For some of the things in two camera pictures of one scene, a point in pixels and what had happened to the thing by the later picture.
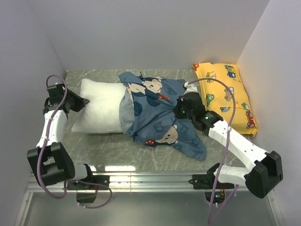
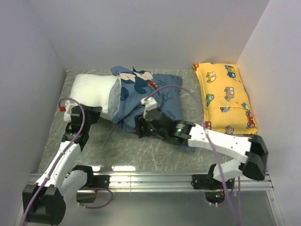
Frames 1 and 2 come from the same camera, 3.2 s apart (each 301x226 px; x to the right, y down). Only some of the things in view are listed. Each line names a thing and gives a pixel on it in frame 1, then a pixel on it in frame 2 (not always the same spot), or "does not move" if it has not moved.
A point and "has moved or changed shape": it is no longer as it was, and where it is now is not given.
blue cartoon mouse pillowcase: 146,113 has moved or changed shape
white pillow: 101,114 has moved or changed shape
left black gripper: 80,101 → 95,110
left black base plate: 98,179 does not move
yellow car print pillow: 217,98 does not move
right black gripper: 177,109 → 141,121
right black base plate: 207,181 does not move
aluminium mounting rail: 135,182 does not move
